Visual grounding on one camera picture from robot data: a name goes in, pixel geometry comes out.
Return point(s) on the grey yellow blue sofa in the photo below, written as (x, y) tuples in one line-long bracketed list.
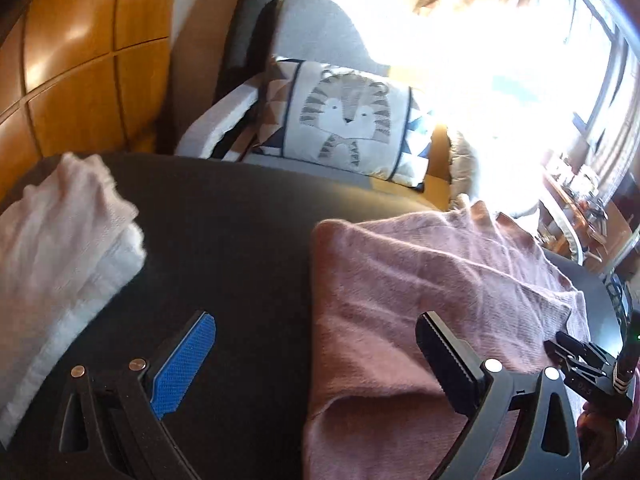
[(315, 30)]

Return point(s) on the grey deer print cushion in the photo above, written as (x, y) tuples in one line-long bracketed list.
[(465, 170)]

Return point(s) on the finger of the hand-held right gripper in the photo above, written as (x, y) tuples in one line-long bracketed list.
[(582, 349), (570, 365)]

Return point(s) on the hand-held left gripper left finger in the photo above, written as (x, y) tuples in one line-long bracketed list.
[(182, 365)]

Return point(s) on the wooden side table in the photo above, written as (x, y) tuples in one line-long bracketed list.
[(575, 215)]

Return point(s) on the pink knitted sweater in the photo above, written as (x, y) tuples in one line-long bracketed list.
[(400, 285)]

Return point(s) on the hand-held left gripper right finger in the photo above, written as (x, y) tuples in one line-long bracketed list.
[(450, 360)]

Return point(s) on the white folded knitted sweater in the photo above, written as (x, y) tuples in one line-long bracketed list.
[(60, 240)]

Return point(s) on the tiger print cushion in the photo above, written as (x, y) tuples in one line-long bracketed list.
[(345, 120)]

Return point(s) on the wooden wardrobe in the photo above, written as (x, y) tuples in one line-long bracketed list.
[(85, 60)]

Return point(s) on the person's right hand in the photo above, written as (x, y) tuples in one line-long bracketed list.
[(600, 440)]

